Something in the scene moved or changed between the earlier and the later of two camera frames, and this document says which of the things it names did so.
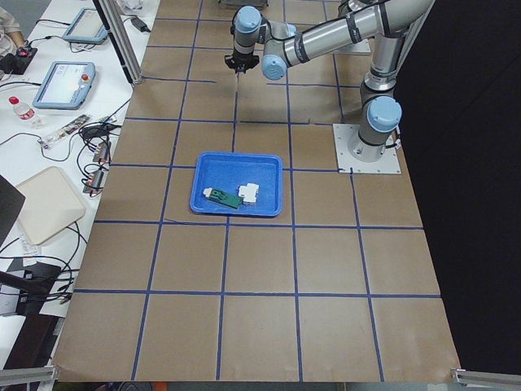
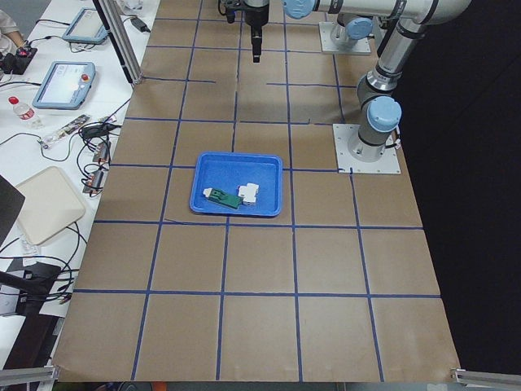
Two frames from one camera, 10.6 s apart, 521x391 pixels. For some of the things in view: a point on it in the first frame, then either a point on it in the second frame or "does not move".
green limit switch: x=219 y=197 does not move
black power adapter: x=140 y=25 does not move
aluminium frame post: x=121 y=40 does not move
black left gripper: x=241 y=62 → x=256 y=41
